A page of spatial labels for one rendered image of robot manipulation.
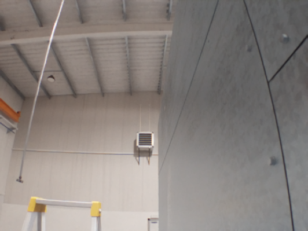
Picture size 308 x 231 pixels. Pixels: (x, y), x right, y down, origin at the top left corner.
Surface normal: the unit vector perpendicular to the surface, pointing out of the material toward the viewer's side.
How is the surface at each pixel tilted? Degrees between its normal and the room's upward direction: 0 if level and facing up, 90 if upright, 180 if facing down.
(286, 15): 90
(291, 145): 90
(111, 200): 90
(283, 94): 90
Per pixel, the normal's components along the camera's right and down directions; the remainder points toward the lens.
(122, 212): 0.04, -0.40
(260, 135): -1.00, -0.02
